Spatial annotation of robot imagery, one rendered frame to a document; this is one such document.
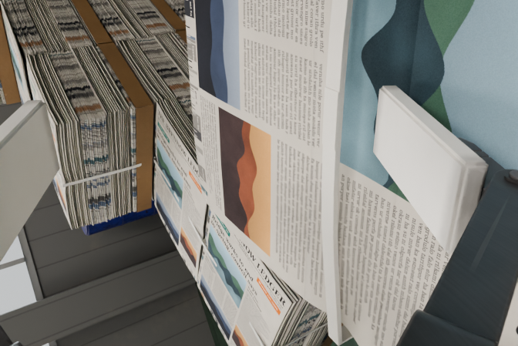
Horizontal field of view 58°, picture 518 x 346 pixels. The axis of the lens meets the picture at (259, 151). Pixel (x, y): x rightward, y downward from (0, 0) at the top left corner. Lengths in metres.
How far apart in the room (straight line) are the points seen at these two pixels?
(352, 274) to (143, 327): 3.90
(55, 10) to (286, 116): 1.27
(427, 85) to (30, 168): 0.15
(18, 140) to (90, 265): 3.90
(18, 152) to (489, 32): 0.16
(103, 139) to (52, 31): 0.39
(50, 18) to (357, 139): 1.30
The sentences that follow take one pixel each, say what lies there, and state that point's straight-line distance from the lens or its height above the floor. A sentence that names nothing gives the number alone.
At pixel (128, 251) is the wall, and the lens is 4.10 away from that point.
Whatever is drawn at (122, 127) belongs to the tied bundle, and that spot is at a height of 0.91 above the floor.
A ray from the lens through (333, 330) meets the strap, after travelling 0.30.
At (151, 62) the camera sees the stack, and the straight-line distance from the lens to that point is 1.29.
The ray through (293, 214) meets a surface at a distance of 0.29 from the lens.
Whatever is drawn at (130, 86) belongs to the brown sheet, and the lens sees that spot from 1.18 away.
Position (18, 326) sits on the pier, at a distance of 3.88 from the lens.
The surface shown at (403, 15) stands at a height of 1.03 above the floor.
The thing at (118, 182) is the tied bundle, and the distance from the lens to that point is 1.26.
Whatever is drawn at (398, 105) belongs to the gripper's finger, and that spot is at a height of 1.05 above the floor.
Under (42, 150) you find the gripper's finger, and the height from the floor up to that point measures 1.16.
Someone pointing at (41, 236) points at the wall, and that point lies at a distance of 4.05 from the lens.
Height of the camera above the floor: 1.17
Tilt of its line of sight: 28 degrees down
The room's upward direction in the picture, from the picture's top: 106 degrees counter-clockwise
